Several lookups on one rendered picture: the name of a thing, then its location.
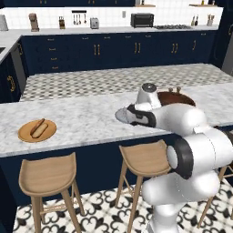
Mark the grey fridge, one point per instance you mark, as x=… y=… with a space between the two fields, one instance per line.
x=228 y=60

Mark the sink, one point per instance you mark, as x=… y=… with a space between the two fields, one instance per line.
x=2 y=50

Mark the black toaster oven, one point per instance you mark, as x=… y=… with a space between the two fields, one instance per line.
x=142 y=20

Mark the grey dishwasher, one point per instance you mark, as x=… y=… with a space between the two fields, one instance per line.
x=18 y=65

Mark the grey wall socket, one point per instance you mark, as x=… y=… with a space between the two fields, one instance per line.
x=124 y=14

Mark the dark blue side cupboards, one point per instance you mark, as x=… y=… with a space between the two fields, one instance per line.
x=7 y=85

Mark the orange round plate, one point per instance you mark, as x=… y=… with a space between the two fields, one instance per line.
x=24 y=133

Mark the dark blue wall cupboards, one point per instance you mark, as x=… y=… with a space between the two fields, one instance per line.
x=66 y=2

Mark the dark blue tall cupboard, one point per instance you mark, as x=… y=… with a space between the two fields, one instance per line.
x=223 y=27

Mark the dark blue kitchen island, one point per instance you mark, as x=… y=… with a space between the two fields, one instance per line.
x=97 y=164

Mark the dark brown bowl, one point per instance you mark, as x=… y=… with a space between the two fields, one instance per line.
x=174 y=97

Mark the dark blue base cupboards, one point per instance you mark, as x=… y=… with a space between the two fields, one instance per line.
x=121 y=51

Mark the wooden wall shelf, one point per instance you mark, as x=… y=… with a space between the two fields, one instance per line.
x=198 y=5
x=145 y=5

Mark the rail with hanging tools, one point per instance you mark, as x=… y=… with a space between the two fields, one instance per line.
x=79 y=16

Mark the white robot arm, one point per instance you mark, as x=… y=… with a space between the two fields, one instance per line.
x=197 y=145

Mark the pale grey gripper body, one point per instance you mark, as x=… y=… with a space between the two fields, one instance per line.
x=123 y=115

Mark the black hob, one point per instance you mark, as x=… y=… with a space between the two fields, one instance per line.
x=173 y=27

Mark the wooden knife block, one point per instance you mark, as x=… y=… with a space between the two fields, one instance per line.
x=62 y=23

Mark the wooden bar stool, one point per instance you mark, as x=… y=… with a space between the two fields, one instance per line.
x=145 y=160
x=223 y=174
x=48 y=176

